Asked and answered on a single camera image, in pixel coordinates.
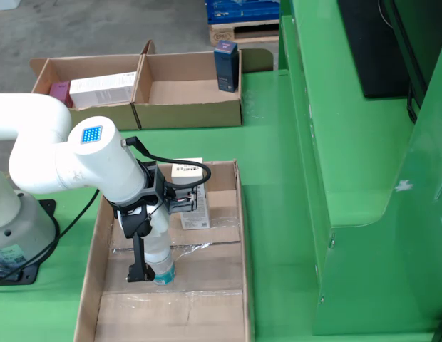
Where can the translucent bottle with teal label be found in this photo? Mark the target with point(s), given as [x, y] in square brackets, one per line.
[162, 263]

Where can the white plastic container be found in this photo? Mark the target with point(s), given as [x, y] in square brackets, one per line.
[5, 3]

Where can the flat cardboard tray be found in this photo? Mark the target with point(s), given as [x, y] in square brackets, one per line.
[206, 310]

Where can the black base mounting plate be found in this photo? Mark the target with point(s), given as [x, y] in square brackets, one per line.
[28, 275]

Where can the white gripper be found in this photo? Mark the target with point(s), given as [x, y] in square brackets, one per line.
[159, 219]

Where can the black flat panel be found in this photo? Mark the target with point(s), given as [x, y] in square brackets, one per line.
[374, 50]

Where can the blue mesh pallet crate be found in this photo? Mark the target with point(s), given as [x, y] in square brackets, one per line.
[242, 10]

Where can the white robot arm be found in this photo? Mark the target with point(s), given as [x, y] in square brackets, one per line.
[96, 167]

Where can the navy blue product box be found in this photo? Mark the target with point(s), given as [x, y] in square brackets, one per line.
[226, 67]

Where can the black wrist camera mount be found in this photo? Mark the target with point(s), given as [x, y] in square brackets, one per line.
[157, 183]

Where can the open brown cardboard box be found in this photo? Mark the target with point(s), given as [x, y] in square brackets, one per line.
[192, 92]
[82, 67]

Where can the wooden pallet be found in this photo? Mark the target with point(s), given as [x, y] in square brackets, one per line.
[242, 33]

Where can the white hand cream box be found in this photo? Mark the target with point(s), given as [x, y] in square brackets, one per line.
[197, 221]

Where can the pink textured box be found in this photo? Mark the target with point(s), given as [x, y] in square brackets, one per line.
[60, 93]

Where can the green metal shelf unit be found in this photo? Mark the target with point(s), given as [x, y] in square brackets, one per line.
[349, 142]

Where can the long white printed box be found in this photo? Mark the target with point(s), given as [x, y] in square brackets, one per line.
[103, 89]

